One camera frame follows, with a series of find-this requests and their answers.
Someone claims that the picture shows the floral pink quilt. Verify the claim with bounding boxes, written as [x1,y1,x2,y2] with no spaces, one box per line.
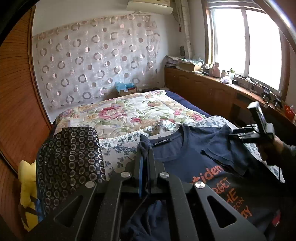
[55,90,206,138]

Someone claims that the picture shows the wooden side cabinet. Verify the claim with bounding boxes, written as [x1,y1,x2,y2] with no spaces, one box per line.
[165,68,295,145]

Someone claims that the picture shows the navy printed t-shirt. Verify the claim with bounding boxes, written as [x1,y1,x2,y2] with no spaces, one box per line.
[120,125,283,240]

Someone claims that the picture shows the circle patterned sheer curtain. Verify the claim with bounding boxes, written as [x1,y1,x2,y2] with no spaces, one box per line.
[32,14,161,118]

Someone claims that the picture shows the brown wooden wardrobe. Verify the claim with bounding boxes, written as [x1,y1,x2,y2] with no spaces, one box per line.
[1,6,52,240]

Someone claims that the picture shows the yellow plush toy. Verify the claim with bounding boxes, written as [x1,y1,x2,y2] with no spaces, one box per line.
[18,160,39,232]

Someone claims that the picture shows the pink bottle on cabinet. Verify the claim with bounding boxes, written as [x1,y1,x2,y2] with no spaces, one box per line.
[212,62,221,78]

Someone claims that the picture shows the blue floral white pillow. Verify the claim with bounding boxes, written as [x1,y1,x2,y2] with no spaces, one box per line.
[99,115,285,183]

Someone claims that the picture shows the white wall air conditioner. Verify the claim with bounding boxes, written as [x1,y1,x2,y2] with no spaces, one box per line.
[126,0,174,15]

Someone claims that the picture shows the rolled patterned curtain column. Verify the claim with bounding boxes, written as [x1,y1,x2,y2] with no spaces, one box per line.
[175,0,193,59]

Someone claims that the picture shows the dark circle patterned cloth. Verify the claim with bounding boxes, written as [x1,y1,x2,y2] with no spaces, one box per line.
[36,126,106,218]

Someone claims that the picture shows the window with brown frame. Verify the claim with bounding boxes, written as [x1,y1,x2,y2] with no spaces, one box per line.
[202,1,291,95]

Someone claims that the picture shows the navy blue bed blanket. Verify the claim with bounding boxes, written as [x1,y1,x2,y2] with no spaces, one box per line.
[166,90,211,118]

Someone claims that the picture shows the cardboard box on cabinet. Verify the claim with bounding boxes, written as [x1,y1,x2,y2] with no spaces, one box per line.
[178,61,202,72]

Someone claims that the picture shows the person right hand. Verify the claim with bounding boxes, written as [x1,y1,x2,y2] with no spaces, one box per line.
[257,136,295,168]

